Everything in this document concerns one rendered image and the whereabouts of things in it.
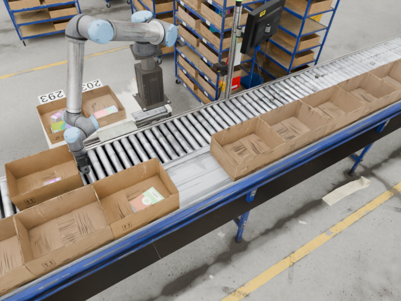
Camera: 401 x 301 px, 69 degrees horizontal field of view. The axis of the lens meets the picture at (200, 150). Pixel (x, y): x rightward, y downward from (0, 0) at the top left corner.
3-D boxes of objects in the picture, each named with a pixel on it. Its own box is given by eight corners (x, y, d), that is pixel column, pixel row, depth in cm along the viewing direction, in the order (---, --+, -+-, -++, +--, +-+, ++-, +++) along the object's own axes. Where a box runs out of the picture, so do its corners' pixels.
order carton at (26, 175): (75, 159, 210) (68, 143, 198) (86, 189, 194) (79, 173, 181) (15, 180, 197) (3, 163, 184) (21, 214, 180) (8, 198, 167)
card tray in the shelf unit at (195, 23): (178, 14, 334) (177, 5, 327) (201, 10, 345) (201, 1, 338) (194, 29, 311) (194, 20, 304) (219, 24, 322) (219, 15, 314)
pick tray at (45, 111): (74, 104, 251) (71, 95, 244) (89, 131, 230) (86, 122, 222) (39, 115, 240) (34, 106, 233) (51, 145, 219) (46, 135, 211)
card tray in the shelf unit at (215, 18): (200, 12, 293) (200, 2, 285) (225, 7, 304) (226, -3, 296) (222, 29, 270) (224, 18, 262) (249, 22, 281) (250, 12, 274)
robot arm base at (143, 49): (130, 45, 228) (129, 33, 221) (154, 41, 233) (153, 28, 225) (136, 58, 217) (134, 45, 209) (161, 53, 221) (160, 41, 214)
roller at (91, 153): (91, 153, 223) (93, 147, 221) (116, 204, 193) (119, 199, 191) (85, 152, 219) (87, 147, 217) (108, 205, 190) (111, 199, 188)
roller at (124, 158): (113, 144, 229) (119, 141, 230) (139, 193, 199) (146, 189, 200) (110, 141, 225) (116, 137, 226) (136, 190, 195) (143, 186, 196)
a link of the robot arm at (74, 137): (83, 129, 171) (70, 140, 165) (89, 144, 180) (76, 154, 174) (72, 123, 174) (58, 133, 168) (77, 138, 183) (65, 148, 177)
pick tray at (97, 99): (110, 94, 263) (108, 84, 255) (127, 118, 242) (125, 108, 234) (78, 103, 252) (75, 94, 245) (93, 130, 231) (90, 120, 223)
